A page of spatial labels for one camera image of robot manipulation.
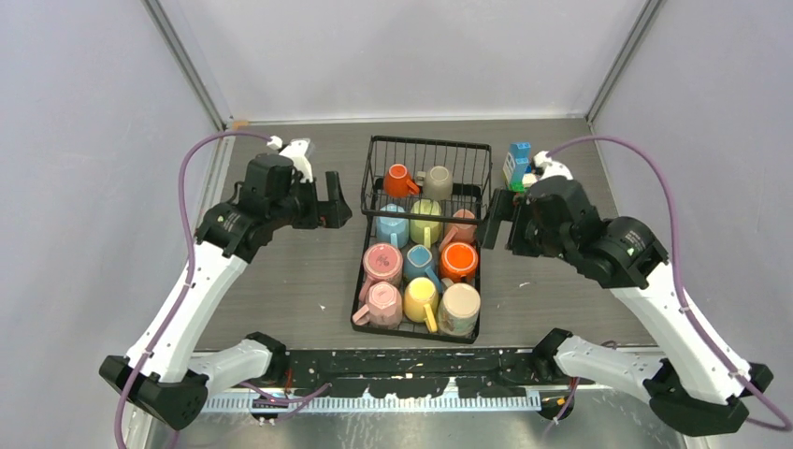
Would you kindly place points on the toy block building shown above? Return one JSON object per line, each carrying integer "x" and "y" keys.
{"x": 516, "y": 166}

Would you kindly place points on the light blue mug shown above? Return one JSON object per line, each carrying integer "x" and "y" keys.
{"x": 392, "y": 230}

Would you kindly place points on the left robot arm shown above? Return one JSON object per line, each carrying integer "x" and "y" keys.
{"x": 159, "y": 374}

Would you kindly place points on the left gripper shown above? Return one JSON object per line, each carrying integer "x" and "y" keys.
{"x": 337, "y": 210}

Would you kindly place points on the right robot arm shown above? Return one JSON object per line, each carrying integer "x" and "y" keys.
{"x": 697, "y": 385}

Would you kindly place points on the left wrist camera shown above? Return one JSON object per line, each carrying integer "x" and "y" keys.
{"x": 299, "y": 150}

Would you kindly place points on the orange mug front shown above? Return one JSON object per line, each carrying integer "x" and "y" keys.
{"x": 459, "y": 262}

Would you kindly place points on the blue mug front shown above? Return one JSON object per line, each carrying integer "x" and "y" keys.
{"x": 420, "y": 262}

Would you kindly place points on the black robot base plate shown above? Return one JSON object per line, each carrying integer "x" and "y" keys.
{"x": 411, "y": 373}

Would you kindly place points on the pink round mug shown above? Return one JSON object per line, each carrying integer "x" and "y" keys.
{"x": 381, "y": 262}

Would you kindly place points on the grey mug on shelf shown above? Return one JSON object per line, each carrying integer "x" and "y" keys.
{"x": 436, "y": 183}

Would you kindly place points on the black wire dish rack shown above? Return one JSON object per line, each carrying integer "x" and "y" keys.
{"x": 470, "y": 165}

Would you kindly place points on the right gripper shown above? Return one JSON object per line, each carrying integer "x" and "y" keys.
{"x": 505, "y": 206}

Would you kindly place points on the cream floral tall mug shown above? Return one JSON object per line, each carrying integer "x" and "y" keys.
{"x": 459, "y": 308}

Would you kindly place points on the orange mug on shelf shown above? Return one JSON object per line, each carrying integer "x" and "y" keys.
{"x": 398, "y": 182}

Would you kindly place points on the yellow mug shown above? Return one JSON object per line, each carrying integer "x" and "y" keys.
{"x": 420, "y": 303}

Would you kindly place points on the pink faceted mug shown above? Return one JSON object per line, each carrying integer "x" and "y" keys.
{"x": 382, "y": 307}

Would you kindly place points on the light green mug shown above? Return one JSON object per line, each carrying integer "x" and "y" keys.
{"x": 426, "y": 229}

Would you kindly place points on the salmon pink mug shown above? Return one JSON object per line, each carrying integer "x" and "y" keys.
{"x": 456, "y": 232}

